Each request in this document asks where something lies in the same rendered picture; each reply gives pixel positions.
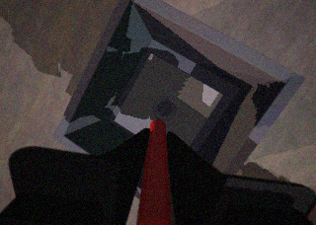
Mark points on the dark grey open box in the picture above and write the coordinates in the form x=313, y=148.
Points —
x=255, y=89

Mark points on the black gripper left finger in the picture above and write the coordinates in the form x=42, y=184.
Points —
x=110, y=179

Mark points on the dark grey plate with hole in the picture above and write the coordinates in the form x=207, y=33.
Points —
x=159, y=81

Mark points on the red peg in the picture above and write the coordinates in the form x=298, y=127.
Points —
x=154, y=204

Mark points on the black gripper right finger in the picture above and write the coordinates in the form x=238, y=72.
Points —
x=200, y=194

